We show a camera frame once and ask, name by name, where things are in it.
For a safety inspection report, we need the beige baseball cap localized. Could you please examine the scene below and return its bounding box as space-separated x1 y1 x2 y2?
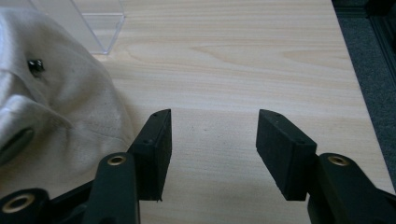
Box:
0 7 135 198

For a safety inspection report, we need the clear acrylic holder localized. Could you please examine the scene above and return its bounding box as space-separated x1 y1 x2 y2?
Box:
29 0 126 56

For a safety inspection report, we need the aluminium floor rail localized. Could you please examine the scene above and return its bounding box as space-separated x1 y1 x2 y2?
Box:
332 0 396 82

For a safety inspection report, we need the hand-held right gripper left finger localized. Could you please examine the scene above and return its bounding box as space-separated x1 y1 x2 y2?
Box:
128 108 173 202

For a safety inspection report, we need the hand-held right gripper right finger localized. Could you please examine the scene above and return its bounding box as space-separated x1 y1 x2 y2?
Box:
255 108 318 202

